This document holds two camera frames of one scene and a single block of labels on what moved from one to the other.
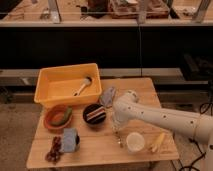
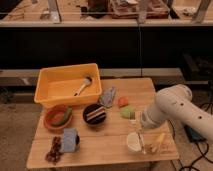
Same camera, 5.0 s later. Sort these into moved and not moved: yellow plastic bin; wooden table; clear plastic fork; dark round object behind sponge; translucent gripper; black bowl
Moved: translucent gripper; clear plastic fork
Not moved: yellow plastic bin; dark round object behind sponge; black bowl; wooden table
